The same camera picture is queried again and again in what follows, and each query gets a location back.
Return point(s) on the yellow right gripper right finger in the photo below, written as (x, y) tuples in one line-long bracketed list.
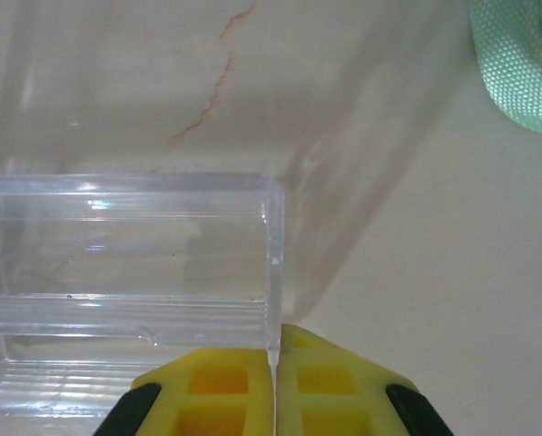
[(370, 390)]

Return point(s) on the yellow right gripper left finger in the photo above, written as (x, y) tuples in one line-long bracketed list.
[(252, 390)]

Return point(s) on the mint green zip pouch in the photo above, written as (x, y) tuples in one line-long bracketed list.
[(515, 68)]

